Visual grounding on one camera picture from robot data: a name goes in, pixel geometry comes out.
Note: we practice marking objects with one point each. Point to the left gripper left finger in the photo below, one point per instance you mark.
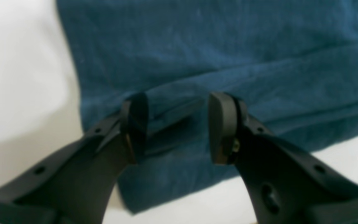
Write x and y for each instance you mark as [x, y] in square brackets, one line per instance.
[73, 185]

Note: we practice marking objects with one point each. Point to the dark teal T-shirt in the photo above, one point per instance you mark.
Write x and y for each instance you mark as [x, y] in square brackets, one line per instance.
[293, 62]

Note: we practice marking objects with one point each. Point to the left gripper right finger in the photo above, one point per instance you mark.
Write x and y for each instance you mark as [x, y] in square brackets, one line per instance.
[286, 185]

